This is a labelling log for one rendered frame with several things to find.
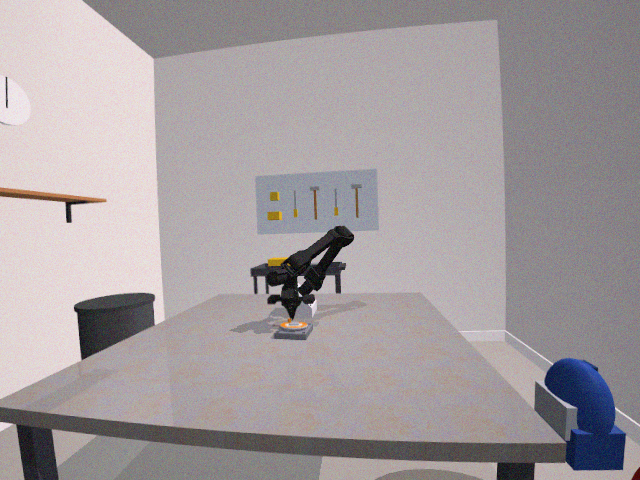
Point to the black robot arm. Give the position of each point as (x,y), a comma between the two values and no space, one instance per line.
(336,238)

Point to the orange round plate with tab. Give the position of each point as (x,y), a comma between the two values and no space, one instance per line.
(287,326)

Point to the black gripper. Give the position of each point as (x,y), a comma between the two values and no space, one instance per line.
(291,309)

